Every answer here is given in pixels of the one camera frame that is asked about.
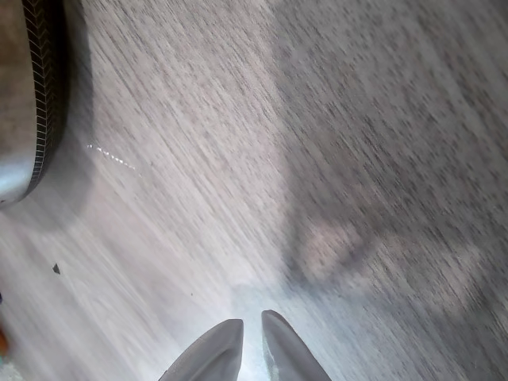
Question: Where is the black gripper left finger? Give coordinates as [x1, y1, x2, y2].
[157, 317, 244, 381]

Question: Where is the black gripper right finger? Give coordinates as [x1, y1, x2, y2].
[260, 309, 333, 381]

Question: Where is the steel saucepan with dark interior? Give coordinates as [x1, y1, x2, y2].
[0, 0, 71, 208]

